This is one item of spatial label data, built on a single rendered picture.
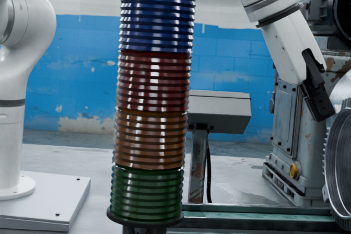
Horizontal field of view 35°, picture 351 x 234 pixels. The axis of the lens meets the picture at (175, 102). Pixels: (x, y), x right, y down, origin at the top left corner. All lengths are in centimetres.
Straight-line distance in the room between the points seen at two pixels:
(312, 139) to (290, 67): 49
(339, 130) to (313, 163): 40
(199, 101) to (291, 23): 27
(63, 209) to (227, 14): 540
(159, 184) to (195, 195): 60
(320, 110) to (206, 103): 23
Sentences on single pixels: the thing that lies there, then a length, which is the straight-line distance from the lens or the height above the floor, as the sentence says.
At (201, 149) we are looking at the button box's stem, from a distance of 100.
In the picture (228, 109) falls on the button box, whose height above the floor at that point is 106.
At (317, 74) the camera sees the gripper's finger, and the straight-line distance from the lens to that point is 80.
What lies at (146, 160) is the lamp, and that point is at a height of 108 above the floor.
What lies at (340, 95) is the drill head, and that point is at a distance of 116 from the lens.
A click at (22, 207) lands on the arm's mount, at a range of 114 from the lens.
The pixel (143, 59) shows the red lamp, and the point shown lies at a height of 116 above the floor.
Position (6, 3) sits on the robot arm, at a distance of 113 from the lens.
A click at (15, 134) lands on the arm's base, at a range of 119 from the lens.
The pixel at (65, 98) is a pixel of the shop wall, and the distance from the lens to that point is 651.
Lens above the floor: 118
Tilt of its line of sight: 7 degrees down
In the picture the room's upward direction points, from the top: 4 degrees clockwise
